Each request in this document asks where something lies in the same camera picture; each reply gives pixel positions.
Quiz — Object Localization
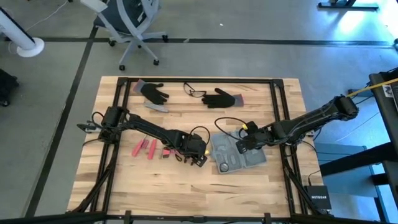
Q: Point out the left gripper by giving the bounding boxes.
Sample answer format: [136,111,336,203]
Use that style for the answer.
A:
[179,133,208,168]

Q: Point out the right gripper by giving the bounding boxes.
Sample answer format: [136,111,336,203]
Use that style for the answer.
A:
[235,126,277,155]

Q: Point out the grey plastic tool case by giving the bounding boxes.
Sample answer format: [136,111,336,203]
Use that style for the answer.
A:
[210,129,268,175]

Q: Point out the black glove grey red cuff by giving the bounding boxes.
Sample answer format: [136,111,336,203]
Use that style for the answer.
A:
[132,78,170,106]
[201,87,245,110]

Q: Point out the grey utility knife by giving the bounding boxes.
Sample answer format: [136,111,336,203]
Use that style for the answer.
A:
[144,102,170,114]

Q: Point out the black safety glasses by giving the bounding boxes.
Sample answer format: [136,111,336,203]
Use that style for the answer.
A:
[182,82,208,99]

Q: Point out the grey mesh office chair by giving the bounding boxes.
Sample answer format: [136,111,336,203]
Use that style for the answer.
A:
[80,0,170,72]

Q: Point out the black stand base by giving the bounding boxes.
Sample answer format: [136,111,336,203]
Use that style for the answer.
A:
[317,0,380,11]

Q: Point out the black wheeled base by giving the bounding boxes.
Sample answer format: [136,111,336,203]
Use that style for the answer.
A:
[0,67,20,108]

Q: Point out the white pole round base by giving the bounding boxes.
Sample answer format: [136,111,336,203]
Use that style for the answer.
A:
[0,6,46,58]

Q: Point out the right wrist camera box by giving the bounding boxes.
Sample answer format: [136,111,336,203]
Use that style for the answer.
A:
[244,121,259,134]

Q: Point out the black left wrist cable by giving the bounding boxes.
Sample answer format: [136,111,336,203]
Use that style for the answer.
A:
[189,125,211,146]

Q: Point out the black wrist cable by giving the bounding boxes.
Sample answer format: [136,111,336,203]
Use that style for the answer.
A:
[189,125,211,146]
[214,116,248,141]

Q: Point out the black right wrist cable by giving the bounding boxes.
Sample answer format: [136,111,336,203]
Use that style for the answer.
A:
[214,116,248,141]

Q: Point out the black table rig frame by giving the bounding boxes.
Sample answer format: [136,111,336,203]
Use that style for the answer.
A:
[67,76,335,224]

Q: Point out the black Netgear switch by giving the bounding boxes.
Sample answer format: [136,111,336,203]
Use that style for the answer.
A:
[305,185,333,210]

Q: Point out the black floor cable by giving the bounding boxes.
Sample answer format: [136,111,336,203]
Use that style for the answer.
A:
[313,82,382,142]

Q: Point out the yellow hanging cable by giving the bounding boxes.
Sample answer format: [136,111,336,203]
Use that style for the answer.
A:
[346,77,398,98]

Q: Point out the white floor cable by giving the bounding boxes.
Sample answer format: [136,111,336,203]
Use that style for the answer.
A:
[6,0,70,55]

